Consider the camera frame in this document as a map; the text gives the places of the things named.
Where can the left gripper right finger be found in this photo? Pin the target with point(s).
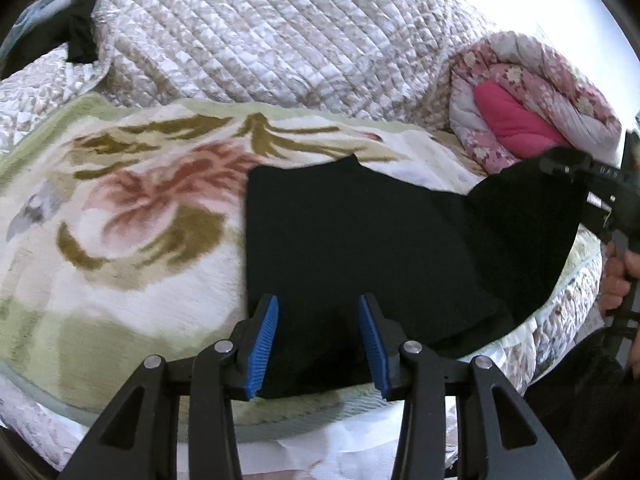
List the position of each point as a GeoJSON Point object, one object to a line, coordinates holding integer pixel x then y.
{"type": "Point", "coordinates": [499, 436]}

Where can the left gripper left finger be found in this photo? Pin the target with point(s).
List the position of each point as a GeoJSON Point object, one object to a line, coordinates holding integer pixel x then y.
{"type": "Point", "coordinates": [136, 436]}

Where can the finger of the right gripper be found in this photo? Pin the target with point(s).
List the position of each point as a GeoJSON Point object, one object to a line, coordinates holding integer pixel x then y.
{"type": "Point", "coordinates": [578, 166]}

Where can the black pants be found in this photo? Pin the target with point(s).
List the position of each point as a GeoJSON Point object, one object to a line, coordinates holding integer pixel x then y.
{"type": "Point", "coordinates": [455, 271]}

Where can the person's right hand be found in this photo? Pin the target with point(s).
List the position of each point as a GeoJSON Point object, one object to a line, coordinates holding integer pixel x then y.
{"type": "Point", "coordinates": [615, 285]}

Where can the pink floral rolled comforter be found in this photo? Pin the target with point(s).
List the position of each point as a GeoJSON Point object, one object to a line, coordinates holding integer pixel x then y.
{"type": "Point", "coordinates": [513, 97]}

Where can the floral fleece blanket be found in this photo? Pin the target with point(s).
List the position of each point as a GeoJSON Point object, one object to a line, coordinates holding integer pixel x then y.
{"type": "Point", "coordinates": [122, 235]}

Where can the quilted floral bedspread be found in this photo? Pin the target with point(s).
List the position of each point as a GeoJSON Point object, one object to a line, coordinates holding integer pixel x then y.
{"type": "Point", "coordinates": [380, 60]}

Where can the dark clothes pile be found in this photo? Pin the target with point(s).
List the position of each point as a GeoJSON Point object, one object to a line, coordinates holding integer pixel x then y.
{"type": "Point", "coordinates": [45, 25]}

